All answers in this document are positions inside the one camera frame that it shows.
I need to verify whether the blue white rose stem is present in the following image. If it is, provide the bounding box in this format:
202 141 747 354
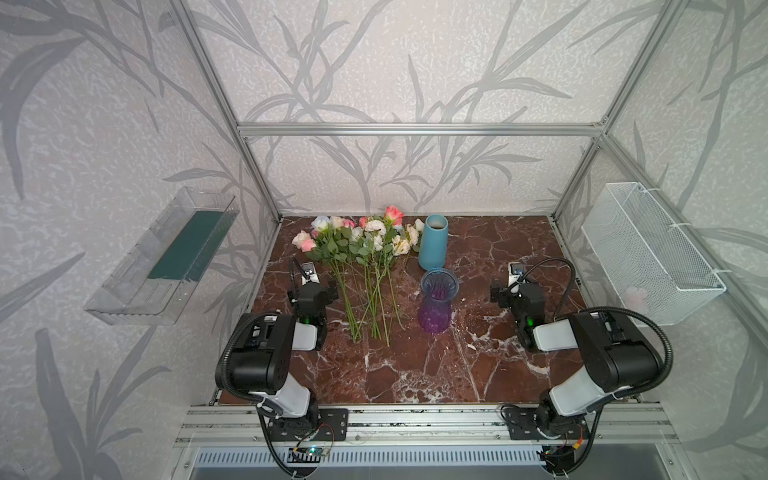
308 216 362 342

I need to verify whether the pale pink peony flower stem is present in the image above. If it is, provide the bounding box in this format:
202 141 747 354
386 218 425 328

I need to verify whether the dark pink rose stem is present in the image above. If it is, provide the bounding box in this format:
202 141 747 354
368 205 406 340

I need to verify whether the pink rose flower stem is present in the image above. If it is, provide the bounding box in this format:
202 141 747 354
330 216 368 302

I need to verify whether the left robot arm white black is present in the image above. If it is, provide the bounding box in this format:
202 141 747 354
215 280 338 430

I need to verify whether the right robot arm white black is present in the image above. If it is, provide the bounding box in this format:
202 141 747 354
490 282 674 440

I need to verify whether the purple blue glass vase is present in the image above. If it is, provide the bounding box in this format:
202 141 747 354
418 268 460 335

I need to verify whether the teal ceramic cylinder vase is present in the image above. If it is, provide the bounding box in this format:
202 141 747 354
418 214 449 271

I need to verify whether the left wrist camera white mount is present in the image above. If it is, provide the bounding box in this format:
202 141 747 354
300 262 320 285

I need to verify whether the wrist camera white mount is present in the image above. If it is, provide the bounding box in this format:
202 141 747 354
507 262 526 290
300 262 320 285

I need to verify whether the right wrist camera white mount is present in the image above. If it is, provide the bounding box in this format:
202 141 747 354
507 262 526 290

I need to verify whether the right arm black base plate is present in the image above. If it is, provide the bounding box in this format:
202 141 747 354
500 404 589 441

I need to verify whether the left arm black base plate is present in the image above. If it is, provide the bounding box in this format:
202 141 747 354
267 408 350 442

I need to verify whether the white wire mesh basket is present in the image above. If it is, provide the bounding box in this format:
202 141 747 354
582 182 727 326

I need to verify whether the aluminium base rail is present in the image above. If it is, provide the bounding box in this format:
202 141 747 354
173 403 680 447

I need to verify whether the clear plastic wall shelf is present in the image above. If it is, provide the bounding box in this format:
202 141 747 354
85 187 240 326

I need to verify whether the horizontal aluminium frame bar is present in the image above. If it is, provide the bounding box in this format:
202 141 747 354
237 122 602 138

